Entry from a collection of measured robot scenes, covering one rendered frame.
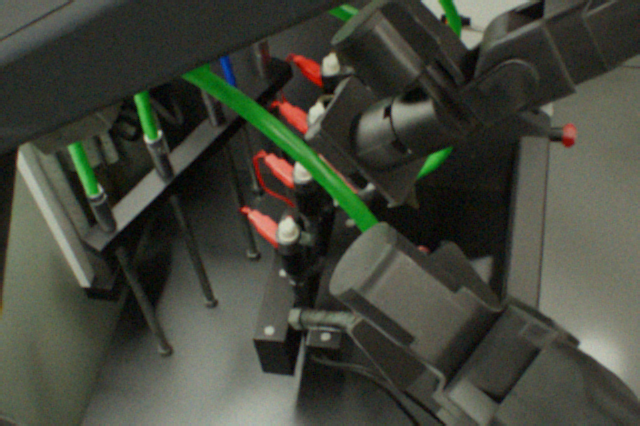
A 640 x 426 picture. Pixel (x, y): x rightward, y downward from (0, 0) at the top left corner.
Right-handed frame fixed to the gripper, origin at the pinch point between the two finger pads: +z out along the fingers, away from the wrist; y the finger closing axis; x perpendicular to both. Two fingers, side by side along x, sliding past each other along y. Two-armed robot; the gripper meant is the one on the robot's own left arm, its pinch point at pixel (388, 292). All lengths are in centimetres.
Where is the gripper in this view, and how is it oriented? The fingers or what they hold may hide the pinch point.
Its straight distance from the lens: 81.5
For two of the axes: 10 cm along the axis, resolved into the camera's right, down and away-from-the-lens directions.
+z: -2.4, -1.3, 9.6
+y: -7.5, 6.5, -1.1
